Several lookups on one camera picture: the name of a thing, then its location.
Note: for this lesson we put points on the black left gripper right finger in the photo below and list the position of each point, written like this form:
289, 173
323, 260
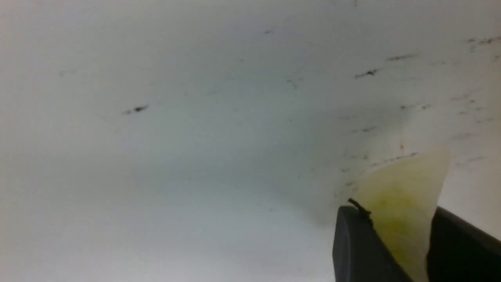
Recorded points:
461, 252

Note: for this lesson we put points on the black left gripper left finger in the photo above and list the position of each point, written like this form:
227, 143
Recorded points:
358, 253

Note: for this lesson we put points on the green dumpling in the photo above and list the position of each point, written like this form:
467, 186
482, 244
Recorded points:
402, 198

